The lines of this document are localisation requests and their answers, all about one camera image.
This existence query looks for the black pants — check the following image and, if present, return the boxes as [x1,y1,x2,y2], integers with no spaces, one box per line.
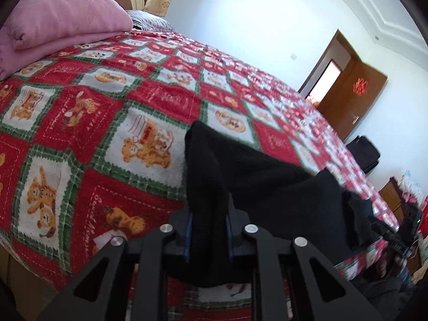
[185,121,379,286]

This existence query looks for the person's right hand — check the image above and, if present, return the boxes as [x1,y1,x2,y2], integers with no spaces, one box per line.
[377,251,407,278]

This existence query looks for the floral bag on nightstand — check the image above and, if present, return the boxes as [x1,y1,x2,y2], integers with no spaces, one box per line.
[398,171,427,212]

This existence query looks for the wooden nightstand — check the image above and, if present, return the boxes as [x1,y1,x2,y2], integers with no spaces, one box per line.
[379,177,422,275]

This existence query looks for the black suitcase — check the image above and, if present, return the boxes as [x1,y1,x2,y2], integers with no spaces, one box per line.
[346,136,381,175]

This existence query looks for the red teddy bear bedspread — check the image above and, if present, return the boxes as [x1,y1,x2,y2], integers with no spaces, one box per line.
[1,31,397,320]

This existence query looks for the brown wooden door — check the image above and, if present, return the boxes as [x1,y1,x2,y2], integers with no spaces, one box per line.
[317,57,387,141]

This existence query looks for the red door decoration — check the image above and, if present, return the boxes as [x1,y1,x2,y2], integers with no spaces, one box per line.
[353,78,369,96]

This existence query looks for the striped pillow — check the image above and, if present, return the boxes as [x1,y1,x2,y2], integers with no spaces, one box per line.
[126,9,175,33]

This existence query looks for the pink folded quilt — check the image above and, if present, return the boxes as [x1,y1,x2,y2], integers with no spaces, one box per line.
[1,0,133,80]

